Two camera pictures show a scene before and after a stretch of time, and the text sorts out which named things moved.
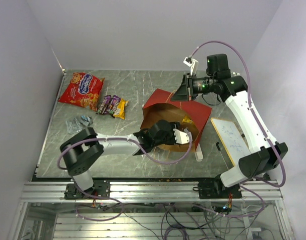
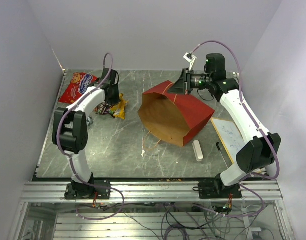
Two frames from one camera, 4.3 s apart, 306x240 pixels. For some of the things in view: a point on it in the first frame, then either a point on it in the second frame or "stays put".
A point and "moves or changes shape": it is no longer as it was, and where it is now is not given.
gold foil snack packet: [187, 120] to [118, 110]
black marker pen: [218, 146] stays put
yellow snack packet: [120, 111] moves or changes shape
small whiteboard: [234, 143] stays put
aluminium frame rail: [44, 191] stays put
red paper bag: [192, 116] moves or changes shape
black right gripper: [182, 94] to [179, 87]
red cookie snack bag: [83, 90] stays put
